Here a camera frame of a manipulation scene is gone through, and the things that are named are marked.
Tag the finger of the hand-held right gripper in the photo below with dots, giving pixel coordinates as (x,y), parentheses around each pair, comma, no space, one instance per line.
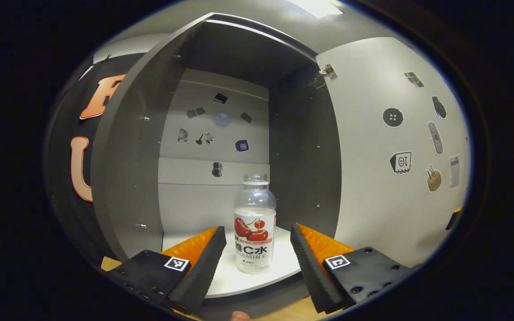
(452,220)

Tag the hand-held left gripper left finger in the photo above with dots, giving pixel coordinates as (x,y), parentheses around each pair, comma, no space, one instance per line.
(203,272)

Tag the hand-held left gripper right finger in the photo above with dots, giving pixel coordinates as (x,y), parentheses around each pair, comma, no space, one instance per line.
(310,272)

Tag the clear bottle with red label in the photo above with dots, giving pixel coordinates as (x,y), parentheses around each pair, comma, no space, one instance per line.
(254,209)

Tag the light grey cabinet door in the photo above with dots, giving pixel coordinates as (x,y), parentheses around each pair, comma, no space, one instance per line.
(373,200)

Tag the dark grey cabinet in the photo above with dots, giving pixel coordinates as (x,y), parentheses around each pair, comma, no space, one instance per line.
(127,178)

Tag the white cabinet shelf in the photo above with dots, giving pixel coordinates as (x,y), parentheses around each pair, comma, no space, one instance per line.
(283,263)

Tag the metal cabinet door hinge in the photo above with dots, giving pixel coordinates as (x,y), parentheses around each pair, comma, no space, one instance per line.
(326,73)

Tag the black backdrop cloth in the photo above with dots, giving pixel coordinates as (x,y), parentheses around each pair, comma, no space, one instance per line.
(72,127)

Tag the ceiling light panel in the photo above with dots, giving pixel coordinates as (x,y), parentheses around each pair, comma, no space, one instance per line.
(317,8)

